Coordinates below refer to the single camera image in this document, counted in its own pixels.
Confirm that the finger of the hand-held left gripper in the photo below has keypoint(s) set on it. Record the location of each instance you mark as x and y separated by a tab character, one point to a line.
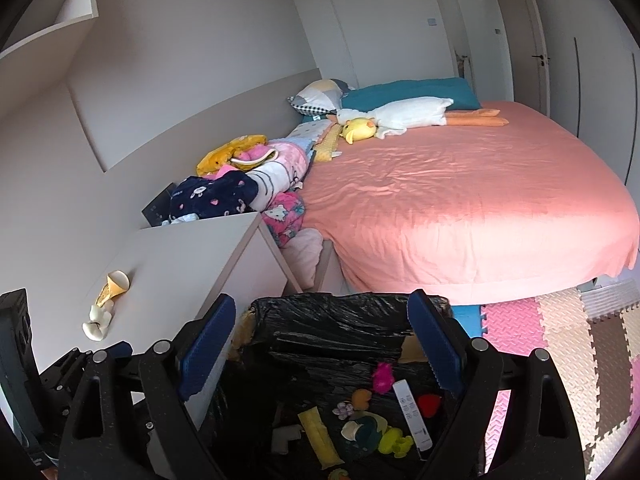
67	367

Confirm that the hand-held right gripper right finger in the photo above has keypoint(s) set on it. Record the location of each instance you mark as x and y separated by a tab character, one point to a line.
435	342

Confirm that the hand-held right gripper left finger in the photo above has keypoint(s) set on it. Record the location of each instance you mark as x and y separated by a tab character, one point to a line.
207	350

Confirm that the red heart toy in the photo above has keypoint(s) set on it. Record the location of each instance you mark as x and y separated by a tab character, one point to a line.
430	405

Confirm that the pink toy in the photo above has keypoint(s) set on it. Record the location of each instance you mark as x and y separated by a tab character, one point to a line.
383	377

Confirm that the long white box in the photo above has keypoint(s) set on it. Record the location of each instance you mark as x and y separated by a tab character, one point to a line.
411	412

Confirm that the orange toy mold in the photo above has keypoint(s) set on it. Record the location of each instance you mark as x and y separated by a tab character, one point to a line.
361	400

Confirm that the yellow toy mold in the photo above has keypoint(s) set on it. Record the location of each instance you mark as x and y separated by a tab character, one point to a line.
396	442

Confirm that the teal toy mold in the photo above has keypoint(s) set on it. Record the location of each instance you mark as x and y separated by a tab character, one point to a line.
371	432

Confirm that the black trash bag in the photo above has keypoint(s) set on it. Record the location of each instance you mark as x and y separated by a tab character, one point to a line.
320	340

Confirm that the purple flower toy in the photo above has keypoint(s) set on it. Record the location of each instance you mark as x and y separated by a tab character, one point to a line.
343	410

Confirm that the yellow packet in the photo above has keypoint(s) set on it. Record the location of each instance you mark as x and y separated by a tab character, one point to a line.
320	435

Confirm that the olive green toy mold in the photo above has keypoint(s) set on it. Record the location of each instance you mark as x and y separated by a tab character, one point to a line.
340	475

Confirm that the white crumpled toy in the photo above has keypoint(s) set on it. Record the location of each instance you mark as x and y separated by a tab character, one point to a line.
97	322

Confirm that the yellow orange peel toy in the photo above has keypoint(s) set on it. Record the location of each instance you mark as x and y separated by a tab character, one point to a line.
116	285

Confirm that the beige desk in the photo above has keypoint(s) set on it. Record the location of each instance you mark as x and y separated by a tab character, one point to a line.
200	250

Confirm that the foam puzzle mat tiles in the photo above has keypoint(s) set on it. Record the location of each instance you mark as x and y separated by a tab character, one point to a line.
550	340

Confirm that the grey bent cardboard piece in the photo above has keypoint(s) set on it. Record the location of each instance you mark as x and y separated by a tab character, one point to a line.
286	437

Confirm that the pale pink plush cushion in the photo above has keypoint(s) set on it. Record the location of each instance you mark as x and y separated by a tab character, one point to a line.
305	255

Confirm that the bed with pink sheet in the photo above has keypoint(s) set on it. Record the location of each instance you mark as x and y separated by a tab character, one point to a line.
450	200

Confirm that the navy printed blanket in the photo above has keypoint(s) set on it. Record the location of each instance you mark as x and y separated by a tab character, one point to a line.
215	195

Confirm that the yellow plush cushion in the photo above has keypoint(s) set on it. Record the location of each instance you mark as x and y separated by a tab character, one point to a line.
220	156

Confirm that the pink printed blanket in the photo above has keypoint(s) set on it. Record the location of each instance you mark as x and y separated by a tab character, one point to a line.
287	157

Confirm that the yellow quilted cloth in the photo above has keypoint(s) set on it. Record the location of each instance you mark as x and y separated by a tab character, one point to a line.
327	145

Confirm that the yellow duck plush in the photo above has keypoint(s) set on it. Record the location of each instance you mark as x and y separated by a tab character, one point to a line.
357	130

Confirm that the white goose plush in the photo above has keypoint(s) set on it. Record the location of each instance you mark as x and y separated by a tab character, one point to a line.
410	112

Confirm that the teal pillow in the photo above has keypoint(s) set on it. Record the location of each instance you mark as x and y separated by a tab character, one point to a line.
425	91

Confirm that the checked patchwork pillow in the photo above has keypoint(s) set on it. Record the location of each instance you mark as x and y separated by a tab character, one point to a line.
317	96

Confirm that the white wardrobe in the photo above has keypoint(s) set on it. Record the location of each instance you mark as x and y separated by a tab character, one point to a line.
600	85

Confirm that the white door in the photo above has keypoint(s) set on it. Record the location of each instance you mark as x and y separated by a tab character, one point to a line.
525	35

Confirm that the black wall panel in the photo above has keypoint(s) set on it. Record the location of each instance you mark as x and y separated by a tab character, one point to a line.
157	207

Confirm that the white wall shelf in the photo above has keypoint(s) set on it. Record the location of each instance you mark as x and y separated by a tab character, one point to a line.
55	5

